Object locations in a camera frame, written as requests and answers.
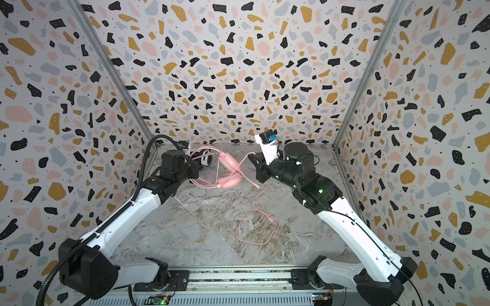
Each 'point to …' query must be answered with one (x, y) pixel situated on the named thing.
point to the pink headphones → (229, 174)
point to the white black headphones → (204, 157)
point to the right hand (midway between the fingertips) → (248, 152)
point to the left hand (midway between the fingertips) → (193, 158)
